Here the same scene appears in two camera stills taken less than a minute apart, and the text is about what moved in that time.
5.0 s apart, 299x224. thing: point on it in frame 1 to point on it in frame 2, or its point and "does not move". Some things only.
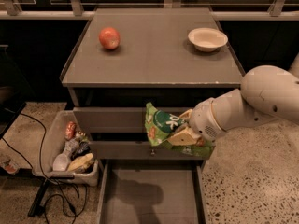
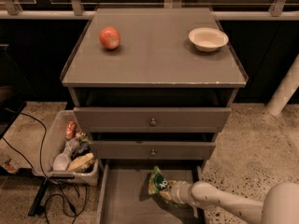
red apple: x=109 y=37 does not move
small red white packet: x=10 y=167 does not move
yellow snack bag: x=82 y=163 does not move
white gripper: x=203 y=119 to x=177 y=190
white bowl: x=207 y=39 does not move
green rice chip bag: x=159 y=124 to x=157 y=181
